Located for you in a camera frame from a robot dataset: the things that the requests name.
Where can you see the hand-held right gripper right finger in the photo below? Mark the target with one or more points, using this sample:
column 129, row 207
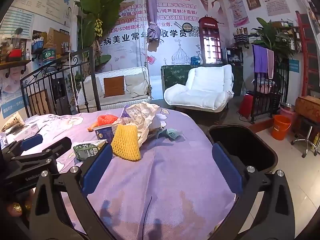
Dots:
column 226, row 167

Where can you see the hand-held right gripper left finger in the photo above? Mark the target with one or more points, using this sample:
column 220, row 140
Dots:
column 98, row 170

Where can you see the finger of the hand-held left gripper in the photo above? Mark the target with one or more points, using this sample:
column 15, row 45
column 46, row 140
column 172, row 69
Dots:
column 31, row 141
column 57, row 145

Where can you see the black trash bin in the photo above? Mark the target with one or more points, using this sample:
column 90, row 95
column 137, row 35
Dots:
column 250, row 145

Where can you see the purple plastic package bag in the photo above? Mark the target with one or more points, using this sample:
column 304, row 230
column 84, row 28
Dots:
column 142, row 115

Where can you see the person's left hand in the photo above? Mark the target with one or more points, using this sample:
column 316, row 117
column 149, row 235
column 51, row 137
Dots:
column 15, row 206

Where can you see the white flat box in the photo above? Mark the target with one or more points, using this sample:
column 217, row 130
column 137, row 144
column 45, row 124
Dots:
column 22, row 133

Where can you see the green drink carton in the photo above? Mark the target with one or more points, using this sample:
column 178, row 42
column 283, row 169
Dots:
column 86, row 150

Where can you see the printed paper bag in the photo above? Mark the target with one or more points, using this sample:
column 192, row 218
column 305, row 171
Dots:
column 12, row 123

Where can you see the yellow foam fruit net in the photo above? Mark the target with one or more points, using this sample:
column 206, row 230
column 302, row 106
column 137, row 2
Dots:
column 126, row 142

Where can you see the orange mesh net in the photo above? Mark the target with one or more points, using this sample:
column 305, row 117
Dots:
column 107, row 119

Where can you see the teal crumpled wad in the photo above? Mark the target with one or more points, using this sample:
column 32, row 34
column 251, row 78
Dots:
column 172, row 133

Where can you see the purple floral bed sheet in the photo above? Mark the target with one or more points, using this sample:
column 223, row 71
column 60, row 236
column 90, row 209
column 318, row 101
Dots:
column 162, row 180

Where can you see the red floor appliance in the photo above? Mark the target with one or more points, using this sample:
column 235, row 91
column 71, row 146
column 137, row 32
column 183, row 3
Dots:
column 246, row 105

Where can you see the white cushion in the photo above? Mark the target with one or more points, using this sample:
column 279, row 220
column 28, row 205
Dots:
column 92, row 87

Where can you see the orange bucket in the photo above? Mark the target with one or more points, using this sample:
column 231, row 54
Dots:
column 281, row 127

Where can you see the white wicker swing sofa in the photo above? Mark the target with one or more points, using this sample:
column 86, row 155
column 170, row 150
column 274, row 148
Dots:
column 120, row 104

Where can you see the pink basin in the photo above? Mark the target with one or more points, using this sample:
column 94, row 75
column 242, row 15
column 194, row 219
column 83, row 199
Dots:
column 287, row 113

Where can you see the brown cushion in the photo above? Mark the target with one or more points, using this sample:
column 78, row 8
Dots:
column 114, row 86

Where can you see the white padded armchair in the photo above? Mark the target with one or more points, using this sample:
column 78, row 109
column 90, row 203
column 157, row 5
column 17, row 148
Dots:
column 200, row 87

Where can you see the chrome stool base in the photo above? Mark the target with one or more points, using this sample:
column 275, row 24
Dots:
column 307, row 137

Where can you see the steel basin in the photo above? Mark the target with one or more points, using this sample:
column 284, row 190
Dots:
column 287, row 105

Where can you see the beige cushion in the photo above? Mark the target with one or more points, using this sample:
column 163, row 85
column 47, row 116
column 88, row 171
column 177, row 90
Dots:
column 137, row 85

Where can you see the black iron rack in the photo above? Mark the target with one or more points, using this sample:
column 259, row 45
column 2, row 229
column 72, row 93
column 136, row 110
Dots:
column 282, row 92

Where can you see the wooden box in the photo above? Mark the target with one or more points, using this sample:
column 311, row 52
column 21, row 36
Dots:
column 308, row 107

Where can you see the cardboard box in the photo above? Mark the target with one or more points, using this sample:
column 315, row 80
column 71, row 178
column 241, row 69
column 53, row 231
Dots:
column 58, row 40

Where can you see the blue bag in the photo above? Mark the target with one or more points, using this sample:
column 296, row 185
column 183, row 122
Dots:
column 196, row 60

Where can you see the small black framed screen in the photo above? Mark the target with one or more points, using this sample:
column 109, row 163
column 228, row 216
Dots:
column 233, row 55

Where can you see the pink towel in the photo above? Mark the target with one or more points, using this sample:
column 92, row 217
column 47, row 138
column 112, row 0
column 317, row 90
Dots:
column 270, row 63

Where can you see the purple towel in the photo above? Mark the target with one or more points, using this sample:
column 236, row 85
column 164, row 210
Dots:
column 260, row 58

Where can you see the red telephone booth cabinet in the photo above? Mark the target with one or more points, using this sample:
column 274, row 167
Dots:
column 202, row 42

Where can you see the red ladder shelf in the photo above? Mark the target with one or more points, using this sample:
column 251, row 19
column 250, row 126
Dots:
column 303, row 55

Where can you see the green potted plant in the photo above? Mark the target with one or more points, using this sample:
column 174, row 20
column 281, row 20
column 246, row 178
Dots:
column 272, row 37

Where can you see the banana plant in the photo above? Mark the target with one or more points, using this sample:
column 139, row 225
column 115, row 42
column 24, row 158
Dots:
column 105, row 5

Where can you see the purple folded umbrella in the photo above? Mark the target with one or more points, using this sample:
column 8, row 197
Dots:
column 152, row 30

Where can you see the black iron bed frame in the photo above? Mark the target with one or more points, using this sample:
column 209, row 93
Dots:
column 92, row 80

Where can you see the wooden wall shelf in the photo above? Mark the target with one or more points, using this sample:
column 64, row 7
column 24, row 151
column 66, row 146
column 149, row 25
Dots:
column 15, row 63

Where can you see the blue wall sign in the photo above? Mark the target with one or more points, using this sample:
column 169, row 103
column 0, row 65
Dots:
column 294, row 66

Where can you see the wall shelf with bottles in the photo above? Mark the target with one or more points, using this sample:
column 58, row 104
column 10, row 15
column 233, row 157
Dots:
column 241, row 37

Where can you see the large printed wall poster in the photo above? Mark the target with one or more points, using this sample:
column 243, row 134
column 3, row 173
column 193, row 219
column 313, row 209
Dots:
column 175, row 30

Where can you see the pink figure wall poster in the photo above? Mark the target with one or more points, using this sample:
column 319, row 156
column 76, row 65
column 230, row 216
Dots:
column 236, row 2

